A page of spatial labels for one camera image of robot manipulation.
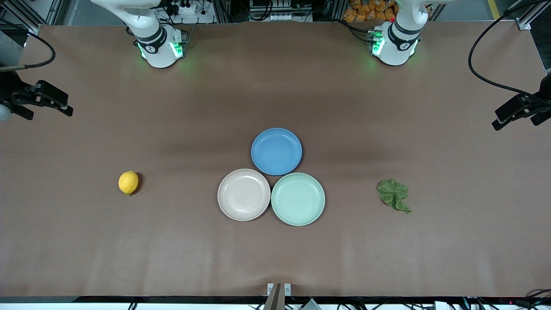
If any green lettuce leaf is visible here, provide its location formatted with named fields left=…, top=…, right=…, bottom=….
left=377, top=179, right=412, bottom=214

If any bag of oranges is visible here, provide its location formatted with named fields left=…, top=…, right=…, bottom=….
left=343, top=0, right=399, bottom=23

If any mint green plate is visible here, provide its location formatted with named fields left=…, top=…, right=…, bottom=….
left=271, top=172, right=326, bottom=226

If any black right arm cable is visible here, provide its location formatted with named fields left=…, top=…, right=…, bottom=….
left=0, top=31, right=56, bottom=71

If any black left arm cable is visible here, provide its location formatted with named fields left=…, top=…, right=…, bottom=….
left=468, top=0, right=551, bottom=102

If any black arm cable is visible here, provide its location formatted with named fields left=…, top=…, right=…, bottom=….
left=468, top=0, right=551, bottom=102
left=0, top=31, right=56, bottom=71

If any aluminium frame profile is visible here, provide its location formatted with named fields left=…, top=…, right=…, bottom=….
left=504, top=0, right=551, bottom=31
left=9, top=0, right=63, bottom=36

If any dark electronics rack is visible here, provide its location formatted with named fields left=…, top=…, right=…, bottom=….
left=249, top=0, right=313, bottom=22

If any brown camera mount post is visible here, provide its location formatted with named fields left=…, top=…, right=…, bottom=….
left=267, top=283, right=291, bottom=310

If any yellow lemon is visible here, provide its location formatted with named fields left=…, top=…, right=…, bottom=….
left=118, top=170, right=139, bottom=196

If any white panel with plugs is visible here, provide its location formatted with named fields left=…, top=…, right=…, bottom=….
left=155, top=0, right=216, bottom=25

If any beige plate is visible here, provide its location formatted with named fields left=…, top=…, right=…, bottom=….
left=217, top=168, right=271, bottom=222

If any blue plate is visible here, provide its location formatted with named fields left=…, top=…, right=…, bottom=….
left=251, top=128, right=303, bottom=176

